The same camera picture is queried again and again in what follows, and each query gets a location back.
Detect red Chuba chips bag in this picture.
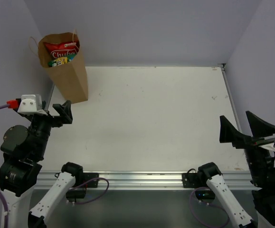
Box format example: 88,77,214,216
44,40,80,59

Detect aluminium mounting rail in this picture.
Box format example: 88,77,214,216
34,170,259,190

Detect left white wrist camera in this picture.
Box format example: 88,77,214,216
17,94,46,115

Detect yellow M&M's packet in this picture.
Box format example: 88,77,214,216
56,57,68,66

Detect green white snack packet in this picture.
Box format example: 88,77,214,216
48,57,68,67

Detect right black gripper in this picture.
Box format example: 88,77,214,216
221,109,275,188

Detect right base controller box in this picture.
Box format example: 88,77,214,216
194,188,216,204

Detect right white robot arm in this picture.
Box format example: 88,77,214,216
197,111,275,228

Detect brown paper bag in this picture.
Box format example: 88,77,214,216
32,31,88,103

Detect base controller box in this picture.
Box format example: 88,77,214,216
194,188,216,204
66,188,86,204

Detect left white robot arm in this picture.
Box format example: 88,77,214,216
0,98,84,228

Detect left black base bracket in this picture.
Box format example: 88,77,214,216
83,172,99,188

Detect black base bracket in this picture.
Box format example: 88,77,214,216
83,172,99,188
181,168,202,189

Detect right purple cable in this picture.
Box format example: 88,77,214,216
190,187,230,228

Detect left base controller box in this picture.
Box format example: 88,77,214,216
66,188,86,204

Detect right black base bracket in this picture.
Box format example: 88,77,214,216
181,168,202,189

